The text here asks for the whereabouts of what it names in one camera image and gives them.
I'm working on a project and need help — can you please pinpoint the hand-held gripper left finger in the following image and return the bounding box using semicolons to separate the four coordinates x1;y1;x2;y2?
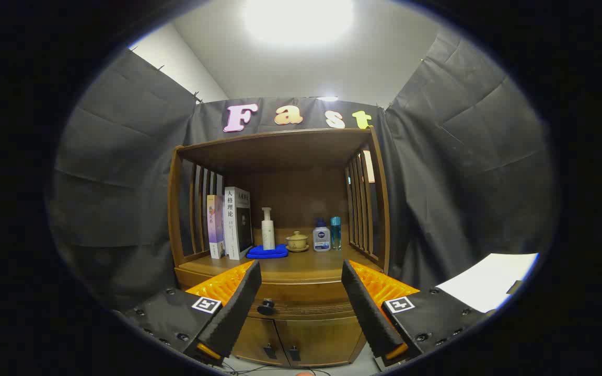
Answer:
118;260;262;366

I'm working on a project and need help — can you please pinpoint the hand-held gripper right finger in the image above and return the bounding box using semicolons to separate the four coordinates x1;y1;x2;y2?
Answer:
341;260;495;369

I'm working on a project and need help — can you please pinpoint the wooden drawer with black knob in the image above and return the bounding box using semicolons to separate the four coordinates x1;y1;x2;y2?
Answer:
246;281;359;320

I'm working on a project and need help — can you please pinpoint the wooden cabinet door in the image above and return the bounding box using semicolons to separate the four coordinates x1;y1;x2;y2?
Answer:
230;316;288;366
275;316;367;366

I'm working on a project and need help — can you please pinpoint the wooden countertop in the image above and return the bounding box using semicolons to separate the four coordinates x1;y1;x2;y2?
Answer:
176;243;385;285

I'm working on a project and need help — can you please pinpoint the brown wooden cabinet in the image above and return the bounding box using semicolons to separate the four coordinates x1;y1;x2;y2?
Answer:
168;125;391;369

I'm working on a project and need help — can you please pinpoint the blue folded cloth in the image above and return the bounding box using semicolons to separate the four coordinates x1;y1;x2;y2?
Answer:
246;244;289;260

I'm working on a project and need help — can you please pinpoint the white bottle with blue pump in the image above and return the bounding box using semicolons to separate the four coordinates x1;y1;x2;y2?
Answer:
312;218;331;253

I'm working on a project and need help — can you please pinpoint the purple book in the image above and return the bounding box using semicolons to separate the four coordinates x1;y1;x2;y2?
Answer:
206;195;227;260

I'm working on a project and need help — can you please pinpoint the white book with portrait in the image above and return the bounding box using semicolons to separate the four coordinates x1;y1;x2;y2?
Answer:
224;186;254;261

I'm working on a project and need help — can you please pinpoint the yellow lidded tea cup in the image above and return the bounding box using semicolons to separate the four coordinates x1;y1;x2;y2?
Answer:
286;231;310;253

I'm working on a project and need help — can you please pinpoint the white flat panel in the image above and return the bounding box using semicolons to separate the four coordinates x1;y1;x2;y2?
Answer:
436;253;539;314

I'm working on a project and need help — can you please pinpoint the ceiling light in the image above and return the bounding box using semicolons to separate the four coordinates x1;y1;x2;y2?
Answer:
241;0;356;48

